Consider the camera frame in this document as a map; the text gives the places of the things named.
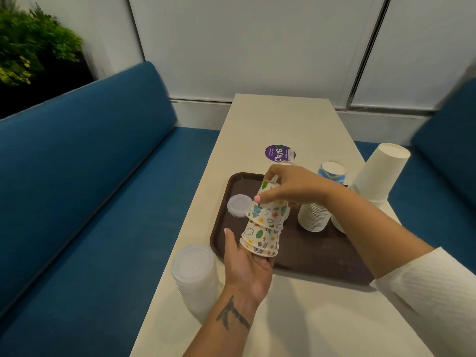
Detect person's left hand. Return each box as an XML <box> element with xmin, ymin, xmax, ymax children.
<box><xmin>223</xmin><ymin>228</ymin><xmax>275</xmax><ymax>306</ymax></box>

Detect person's right hand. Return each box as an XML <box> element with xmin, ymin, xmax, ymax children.
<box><xmin>254</xmin><ymin>164</ymin><xmax>336</xmax><ymax>209</ymax></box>

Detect printed paper cup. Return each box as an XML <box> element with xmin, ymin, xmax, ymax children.
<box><xmin>251</xmin><ymin>175</ymin><xmax>291</xmax><ymax>224</ymax></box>

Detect stack of printed paper cups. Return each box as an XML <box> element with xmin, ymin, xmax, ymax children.
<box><xmin>239</xmin><ymin>215</ymin><xmax>284</xmax><ymax>258</ymax></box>

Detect person's left forearm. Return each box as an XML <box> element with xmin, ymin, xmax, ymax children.
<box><xmin>182</xmin><ymin>285</ymin><xmax>262</xmax><ymax>357</ymax></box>

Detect person's right forearm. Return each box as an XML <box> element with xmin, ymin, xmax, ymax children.
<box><xmin>325</xmin><ymin>184</ymin><xmax>435</xmax><ymax>280</ymax></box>

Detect small white plastic lids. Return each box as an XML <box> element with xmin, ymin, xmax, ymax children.
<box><xmin>227</xmin><ymin>194</ymin><xmax>254</xmax><ymax>219</ymax></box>

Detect round purple sticker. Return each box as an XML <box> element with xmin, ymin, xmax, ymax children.
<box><xmin>265</xmin><ymin>144</ymin><xmax>297</xmax><ymax>163</ymax></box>

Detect stack of small white cups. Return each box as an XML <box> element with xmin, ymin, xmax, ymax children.
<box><xmin>297</xmin><ymin>202</ymin><xmax>332</xmax><ymax>233</ymax></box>

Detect stack of translucent plastic lids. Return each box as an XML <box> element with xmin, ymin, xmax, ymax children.
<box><xmin>170</xmin><ymin>244</ymin><xmax>221</xmax><ymax>315</ymax></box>

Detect blue and white paper cup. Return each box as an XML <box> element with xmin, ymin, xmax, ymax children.
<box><xmin>318</xmin><ymin>161</ymin><xmax>347</xmax><ymax>186</ymax></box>

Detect brown plastic tray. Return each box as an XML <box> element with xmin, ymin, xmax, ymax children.
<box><xmin>209</xmin><ymin>172</ymin><xmax>376</xmax><ymax>287</ymax></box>

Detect stack of large white cups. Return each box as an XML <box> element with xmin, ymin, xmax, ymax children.
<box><xmin>350</xmin><ymin>143</ymin><xmax>411</xmax><ymax>203</ymax></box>

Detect blue upholstered bench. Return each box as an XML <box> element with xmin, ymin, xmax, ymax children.
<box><xmin>0</xmin><ymin>61</ymin><xmax>222</xmax><ymax>357</ymax></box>
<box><xmin>353</xmin><ymin>78</ymin><xmax>476</xmax><ymax>276</ymax></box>

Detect white ribbed sleeve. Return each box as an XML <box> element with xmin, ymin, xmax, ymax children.
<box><xmin>370</xmin><ymin>247</ymin><xmax>476</xmax><ymax>357</ymax></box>

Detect black planter box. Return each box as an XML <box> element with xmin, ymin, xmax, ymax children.
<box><xmin>0</xmin><ymin>52</ymin><xmax>96</xmax><ymax>120</ymax></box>

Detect green leafy plant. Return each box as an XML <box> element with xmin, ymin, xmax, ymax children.
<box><xmin>0</xmin><ymin>0</ymin><xmax>85</xmax><ymax>87</ymax></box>

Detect metal window frame post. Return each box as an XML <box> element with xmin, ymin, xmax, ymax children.
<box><xmin>344</xmin><ymin>0</ymin><xmax>393</xmax><ymax>110</ymax></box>

